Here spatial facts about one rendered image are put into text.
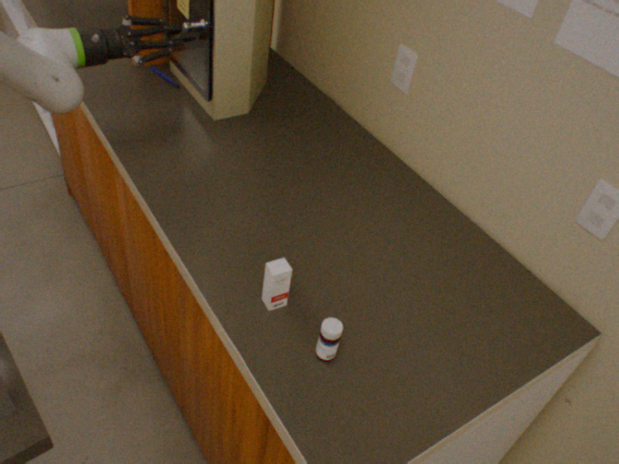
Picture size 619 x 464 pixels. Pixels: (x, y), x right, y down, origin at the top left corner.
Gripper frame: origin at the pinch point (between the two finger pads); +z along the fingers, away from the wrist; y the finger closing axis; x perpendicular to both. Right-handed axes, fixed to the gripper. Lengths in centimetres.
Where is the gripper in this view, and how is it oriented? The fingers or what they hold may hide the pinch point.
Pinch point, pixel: (181, 34)
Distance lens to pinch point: 155.2
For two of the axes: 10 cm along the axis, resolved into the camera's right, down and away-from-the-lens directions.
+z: 8.3, -2.9, 4.8
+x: -4.8, 0.8, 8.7
